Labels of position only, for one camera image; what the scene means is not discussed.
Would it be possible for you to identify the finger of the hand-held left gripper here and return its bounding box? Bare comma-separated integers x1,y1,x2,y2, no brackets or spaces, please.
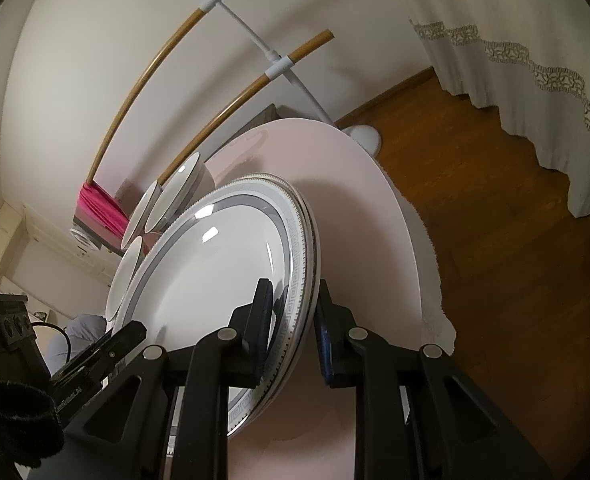
50,321,147,396

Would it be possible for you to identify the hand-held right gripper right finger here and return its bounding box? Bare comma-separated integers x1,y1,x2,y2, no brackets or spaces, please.
312,280,550,480

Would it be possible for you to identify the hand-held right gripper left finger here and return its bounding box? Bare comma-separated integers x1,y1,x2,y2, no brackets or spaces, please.
68,277,276,480

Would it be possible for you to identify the small white plate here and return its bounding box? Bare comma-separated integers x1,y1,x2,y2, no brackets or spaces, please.
106,234,143,321

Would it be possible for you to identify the white plate with grey rim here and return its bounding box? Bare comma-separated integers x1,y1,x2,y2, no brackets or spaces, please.
120,176,308,436
227,174,323,438

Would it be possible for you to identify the white bowl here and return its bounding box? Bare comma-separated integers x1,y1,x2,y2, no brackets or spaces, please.
120,180,163,253
152,152,216,233

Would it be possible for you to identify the grey cloth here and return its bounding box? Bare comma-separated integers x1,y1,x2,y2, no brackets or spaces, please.
48,312,113,376

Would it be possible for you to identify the cream panelled door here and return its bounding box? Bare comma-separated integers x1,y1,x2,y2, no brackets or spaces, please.
0,200,116,321

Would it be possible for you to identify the small white fan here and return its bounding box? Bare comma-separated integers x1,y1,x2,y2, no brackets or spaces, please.
69,227,103,256

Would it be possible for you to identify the brown cloth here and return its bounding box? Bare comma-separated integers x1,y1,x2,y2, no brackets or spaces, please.
72,210,121,253

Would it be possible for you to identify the pink towel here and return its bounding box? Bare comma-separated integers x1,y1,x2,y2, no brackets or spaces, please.
78,183,128,241

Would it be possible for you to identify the white barre stand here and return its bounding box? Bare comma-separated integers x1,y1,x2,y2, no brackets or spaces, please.
199,0,383,157

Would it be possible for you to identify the white curtain with lace trim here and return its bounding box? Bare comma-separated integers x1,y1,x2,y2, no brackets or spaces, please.
385,0,590,266

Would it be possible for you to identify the black cable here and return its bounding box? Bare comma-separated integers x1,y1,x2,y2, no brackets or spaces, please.
29,322,72,368

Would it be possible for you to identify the short wooden barre rail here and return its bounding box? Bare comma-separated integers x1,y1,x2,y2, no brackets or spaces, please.
157,30,336,186

